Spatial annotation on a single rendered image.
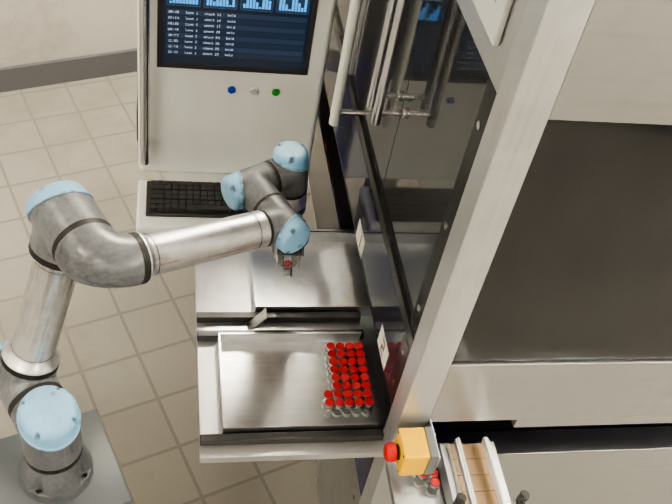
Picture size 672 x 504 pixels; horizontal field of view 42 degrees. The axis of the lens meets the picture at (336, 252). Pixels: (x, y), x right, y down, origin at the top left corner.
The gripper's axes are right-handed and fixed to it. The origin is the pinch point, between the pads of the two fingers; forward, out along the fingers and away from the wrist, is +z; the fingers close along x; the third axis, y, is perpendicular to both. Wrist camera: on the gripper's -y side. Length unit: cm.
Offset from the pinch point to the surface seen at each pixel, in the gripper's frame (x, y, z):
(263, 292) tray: -5.8, -1.1, 12.8
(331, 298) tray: 11.3, -0.8, 14.4
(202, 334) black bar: -19.5, 15.2, 9.9
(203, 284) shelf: -20.7, -2.4, 11.7
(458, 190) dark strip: 28, 36, -54
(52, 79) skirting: -108, -200, 89
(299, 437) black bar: 3.2, 41.6, 12.0
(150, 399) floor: -44, -29, 98
